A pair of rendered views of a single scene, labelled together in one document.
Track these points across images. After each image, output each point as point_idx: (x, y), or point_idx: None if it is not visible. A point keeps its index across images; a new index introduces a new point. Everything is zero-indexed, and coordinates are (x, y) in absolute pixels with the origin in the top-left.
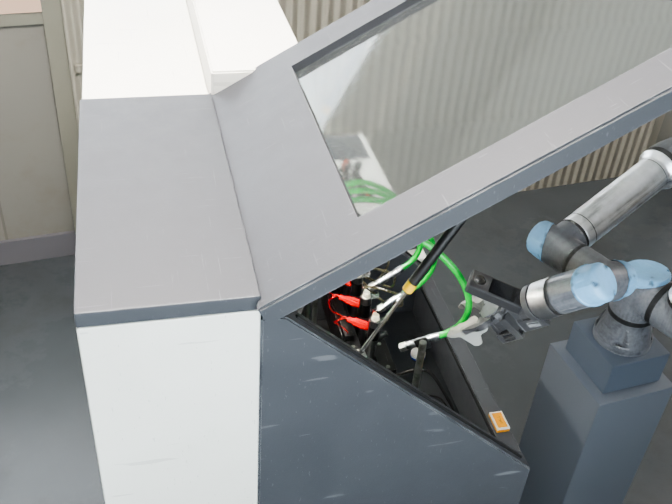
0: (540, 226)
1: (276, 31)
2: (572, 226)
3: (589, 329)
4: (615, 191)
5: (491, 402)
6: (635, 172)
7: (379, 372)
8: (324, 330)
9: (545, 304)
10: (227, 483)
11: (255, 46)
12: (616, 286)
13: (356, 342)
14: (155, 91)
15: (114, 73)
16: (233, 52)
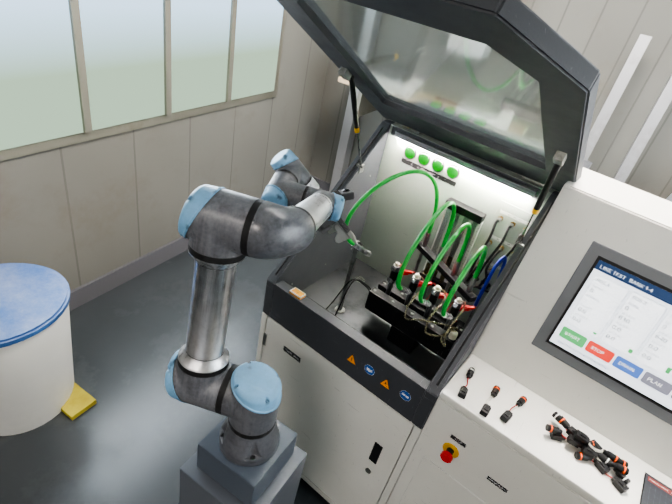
0: (340, 195)
1: (649, 213)
2: (321, 192)
3: (280, 430)
4: (312, 200)
5: (309, 305)
6: (308, 206)
7: (348, 170)
8: (374, 144)
9: None
10: None
11: (619, 193)
12: (272, 162)
13: (403, 297)
14: None
15: None
16: (611, 184)
